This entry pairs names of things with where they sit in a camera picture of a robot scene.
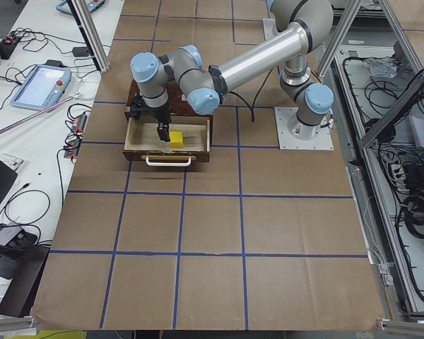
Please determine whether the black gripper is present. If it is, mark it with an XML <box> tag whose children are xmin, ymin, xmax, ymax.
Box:
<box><xmin>130</xmin><ymin>92</ymin><xmax>171</xmax><ymax>143</ymax></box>

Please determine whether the yellow block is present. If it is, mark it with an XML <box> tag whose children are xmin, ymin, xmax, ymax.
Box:
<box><xmin>169</xmin><ymin>131</ymin><xmax>184</xmax><ymax>148</ymax></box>

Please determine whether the light wooden drawer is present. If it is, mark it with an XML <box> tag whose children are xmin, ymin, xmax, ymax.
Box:
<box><xmin>122</xmin><ymin>114</ymin><xmax>213</xmax><ymax>167</ymax></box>

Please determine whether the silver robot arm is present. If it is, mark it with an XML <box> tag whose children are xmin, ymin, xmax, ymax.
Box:
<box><xmin>130</xmin><ymin>0</ymin><xmax>334</xmax><ymax>142</ymax></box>

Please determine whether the black power adapter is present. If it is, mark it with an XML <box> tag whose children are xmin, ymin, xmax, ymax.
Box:
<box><xmin>71</xmin><ymin>47</ymin><xmax>90</xmax><ymax>57</ymax></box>

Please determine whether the blue teach pendant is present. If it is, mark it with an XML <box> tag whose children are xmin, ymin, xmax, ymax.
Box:
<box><xmin>11</xmin><ymin>64</ymin><xmax>71</xmax><ymax>110</ymax></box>

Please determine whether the brown paper table cover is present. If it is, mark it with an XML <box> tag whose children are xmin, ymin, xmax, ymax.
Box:
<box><xmin>32</xmin><ymin>1</ymin><xmax>384</xmax><ymax>331</ymax></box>

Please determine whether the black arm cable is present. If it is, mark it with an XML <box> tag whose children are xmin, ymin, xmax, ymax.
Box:
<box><xmin>225</xmin><ymin>66</ymin><xmax>275</xmax><ymax>123</ymax></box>

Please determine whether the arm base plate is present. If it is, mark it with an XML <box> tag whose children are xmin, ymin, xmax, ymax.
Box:
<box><xmin>274</xmin><ymin>107</ymin><xmax>334</xmax><ymax>151</ymax></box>

